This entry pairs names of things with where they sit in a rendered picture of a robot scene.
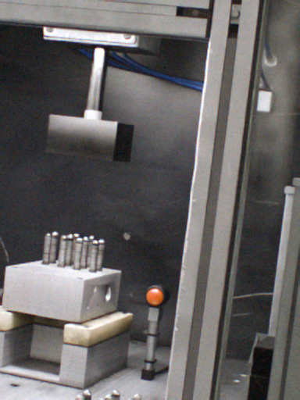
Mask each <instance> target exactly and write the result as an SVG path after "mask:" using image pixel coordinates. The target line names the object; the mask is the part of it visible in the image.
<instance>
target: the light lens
mask: <svg viewBox="0 0 300 400"><path fill-rule="evenodd" d="M147 300H148V302H149V303H150V304H152V305H158V304H159V303H160V302H161V301H162V300H163V293H162V292H161V291H160V290H159V289H158V288H152V289H150V290H149V291H148V293H147Z"/></svg>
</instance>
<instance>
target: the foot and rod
mask: <svg viewBox="0 0 300 400"><path fill-rule="evenodd" d="M109 52H110V47H106V46H101V45H93V50H92V57H91V71H90V78H89V86H87V100H86V106H85V114H84V119H81V117H73V116H60V115H52V114H51V115H50V118H49V125H48V140H46V147H45V152H46V153H53V154H60V155H72V156H79V157H86V158H93V159H105V160H112V161H113V162H127V163H129V162H130V153H131V145H132V144H133V137H134V125H133V124H127V123H117V122H109V121H102V109H103V102H104V94H105V80H106V73H107V66H108V58H109Z"/></svg>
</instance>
